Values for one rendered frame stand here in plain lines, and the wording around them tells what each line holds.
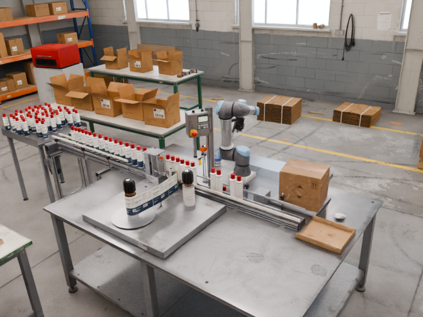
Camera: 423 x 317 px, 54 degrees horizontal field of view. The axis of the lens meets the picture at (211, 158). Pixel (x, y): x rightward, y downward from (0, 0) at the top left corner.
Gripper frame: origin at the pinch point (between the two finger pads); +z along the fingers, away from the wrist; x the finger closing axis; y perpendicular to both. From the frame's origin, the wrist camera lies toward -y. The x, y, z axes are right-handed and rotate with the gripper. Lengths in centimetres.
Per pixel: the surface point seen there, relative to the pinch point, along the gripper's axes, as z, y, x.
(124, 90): 15, -179, 87
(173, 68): 25, -221, 294
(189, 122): -30, -12, -75
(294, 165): -15, 69, -60
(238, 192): 9, 37, -83
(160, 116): 25, -111, 61
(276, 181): 15, 53, -33
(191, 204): 18, 11, -105
